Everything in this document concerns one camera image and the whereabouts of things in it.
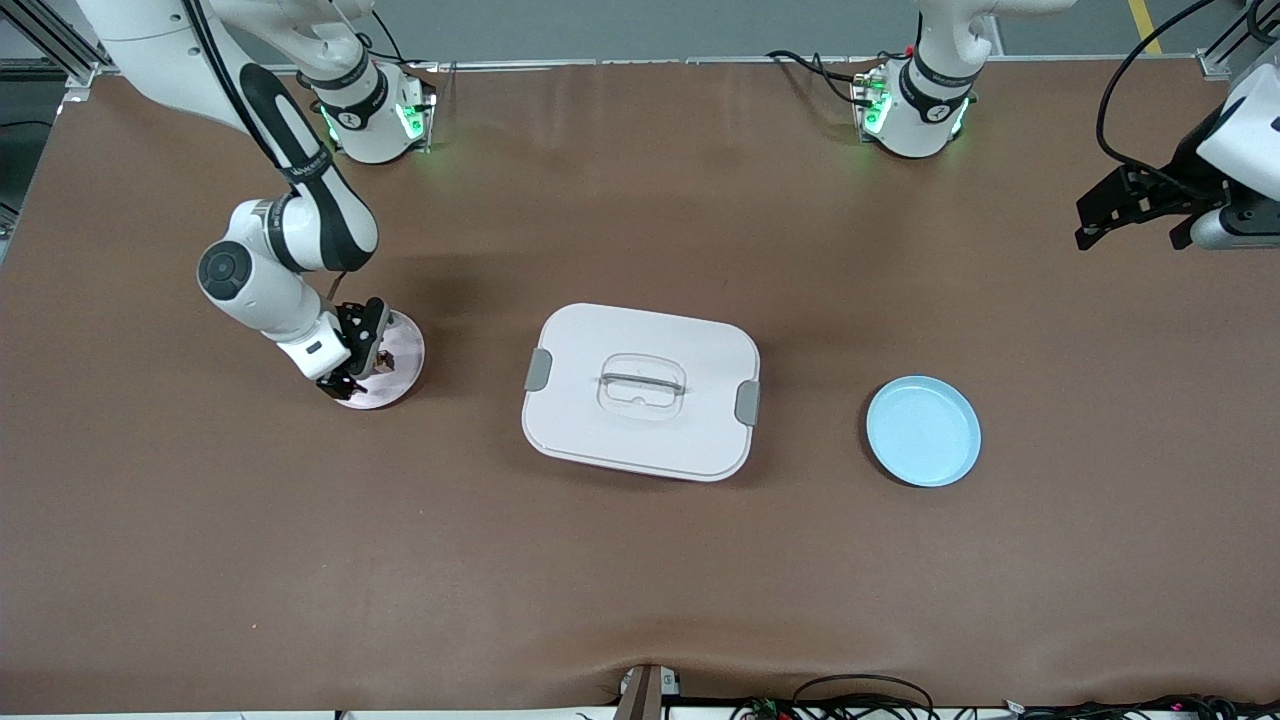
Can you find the pink plate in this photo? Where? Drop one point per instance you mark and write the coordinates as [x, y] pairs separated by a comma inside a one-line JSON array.
[[405, 385]]

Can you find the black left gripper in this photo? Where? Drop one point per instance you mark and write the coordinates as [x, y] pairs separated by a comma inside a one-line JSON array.
[[1186, 167]]

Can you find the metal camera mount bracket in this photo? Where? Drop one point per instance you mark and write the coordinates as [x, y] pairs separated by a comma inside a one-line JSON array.
[[645, 695]]

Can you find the green terminal connector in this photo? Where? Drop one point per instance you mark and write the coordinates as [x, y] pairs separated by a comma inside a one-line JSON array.
[[765, 710]]

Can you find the brown table mat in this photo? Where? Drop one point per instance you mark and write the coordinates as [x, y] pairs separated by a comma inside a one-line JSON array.
[[640, 580]]

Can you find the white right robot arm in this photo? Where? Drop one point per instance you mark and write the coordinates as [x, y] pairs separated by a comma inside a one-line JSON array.
[[260, 290]]

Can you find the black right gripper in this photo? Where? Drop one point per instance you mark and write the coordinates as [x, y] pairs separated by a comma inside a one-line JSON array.
[[357, 327]]

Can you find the light blue plate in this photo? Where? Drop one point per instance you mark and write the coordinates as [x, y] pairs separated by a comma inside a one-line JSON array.
[[920, 435]]

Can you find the white lidded storage box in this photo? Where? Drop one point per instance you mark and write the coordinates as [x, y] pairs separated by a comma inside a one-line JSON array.
[[600, 440]]

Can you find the silver table edge rail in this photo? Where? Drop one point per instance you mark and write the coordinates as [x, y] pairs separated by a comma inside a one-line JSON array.
[[650, 62]]

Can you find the orange and black switch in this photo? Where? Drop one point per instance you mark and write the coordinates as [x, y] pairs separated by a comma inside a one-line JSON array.
[[388, 362]]

